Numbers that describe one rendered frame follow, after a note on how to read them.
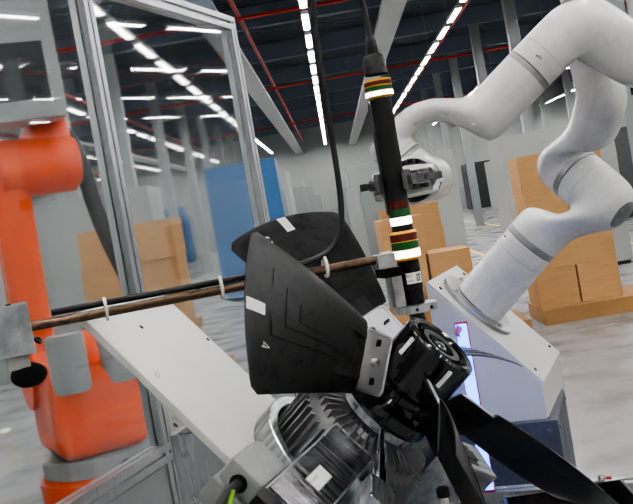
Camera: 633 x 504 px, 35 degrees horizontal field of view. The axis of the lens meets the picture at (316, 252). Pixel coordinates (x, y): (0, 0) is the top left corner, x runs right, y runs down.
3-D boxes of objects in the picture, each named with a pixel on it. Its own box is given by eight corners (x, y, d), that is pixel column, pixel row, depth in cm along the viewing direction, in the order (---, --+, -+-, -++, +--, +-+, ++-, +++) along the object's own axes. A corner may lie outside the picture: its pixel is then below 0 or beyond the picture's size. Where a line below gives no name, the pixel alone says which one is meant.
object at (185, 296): (32, 331, 142) (30, 322, 142) (32, 331, 143) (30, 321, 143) (387, 262, 157) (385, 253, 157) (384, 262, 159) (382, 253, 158)
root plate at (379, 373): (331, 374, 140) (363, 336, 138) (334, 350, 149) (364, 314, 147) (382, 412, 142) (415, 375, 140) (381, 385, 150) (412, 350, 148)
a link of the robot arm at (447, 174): (412, 142, 176) (451, 178, 174) (427, 143, 188) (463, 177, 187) (380, 177, 178) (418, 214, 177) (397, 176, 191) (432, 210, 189)
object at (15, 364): (12, 392, 140) (6, 358, 139) (12, 389, 143) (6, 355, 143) (50, 385, 141) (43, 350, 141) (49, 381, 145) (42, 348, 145)
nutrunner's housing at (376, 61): (412, 329, 157) (362, 35, 155) (403, 328, 161) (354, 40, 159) (435, 324, 158) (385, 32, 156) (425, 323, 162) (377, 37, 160)
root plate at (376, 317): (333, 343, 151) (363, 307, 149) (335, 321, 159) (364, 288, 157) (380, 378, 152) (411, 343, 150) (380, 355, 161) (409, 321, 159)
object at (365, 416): (341, 408, 145) (350, 398, 145) (344, 368, 159) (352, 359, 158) (417, 463, 147) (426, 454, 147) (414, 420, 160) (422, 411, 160)
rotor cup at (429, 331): (350, 396, 144) (408, 329, 141) (352, 356, 158) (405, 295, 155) (429, 454, 146) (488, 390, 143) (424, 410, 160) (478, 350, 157)
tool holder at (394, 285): (392, 319, 154) (381, 255, 154) (376, 316, 161) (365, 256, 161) (445, 307, 157) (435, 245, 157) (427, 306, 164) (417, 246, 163)
